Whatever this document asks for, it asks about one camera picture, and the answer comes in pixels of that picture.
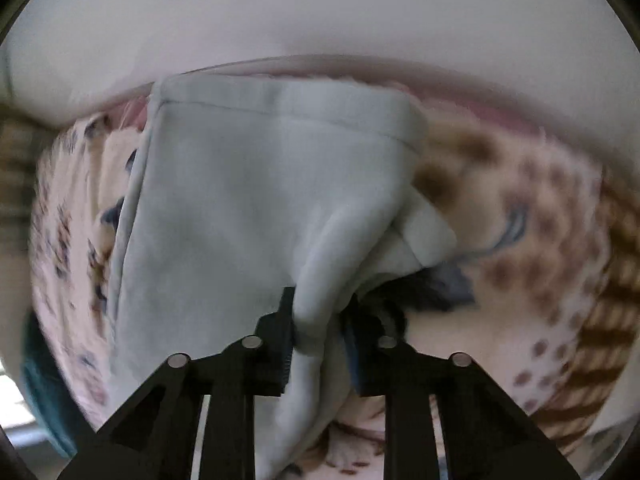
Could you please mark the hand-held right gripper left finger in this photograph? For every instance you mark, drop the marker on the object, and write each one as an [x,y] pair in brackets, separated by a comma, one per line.
[287,345]

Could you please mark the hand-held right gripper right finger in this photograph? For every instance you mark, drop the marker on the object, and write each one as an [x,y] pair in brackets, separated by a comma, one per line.
[351,360]

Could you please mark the light grey-blue pants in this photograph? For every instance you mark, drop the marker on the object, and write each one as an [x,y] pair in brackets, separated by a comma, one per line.
[250,185]

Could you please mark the animal print blanket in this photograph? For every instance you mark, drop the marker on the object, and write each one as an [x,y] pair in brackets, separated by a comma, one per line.
[525,220]

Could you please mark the teal cushion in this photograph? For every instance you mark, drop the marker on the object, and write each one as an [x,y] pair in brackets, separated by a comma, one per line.
[45,400]

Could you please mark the window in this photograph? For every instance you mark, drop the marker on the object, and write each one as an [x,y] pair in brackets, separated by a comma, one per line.
[15,402]

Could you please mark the brown plaid cloth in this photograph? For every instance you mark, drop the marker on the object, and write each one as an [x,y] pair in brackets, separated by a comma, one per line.
[20,175]

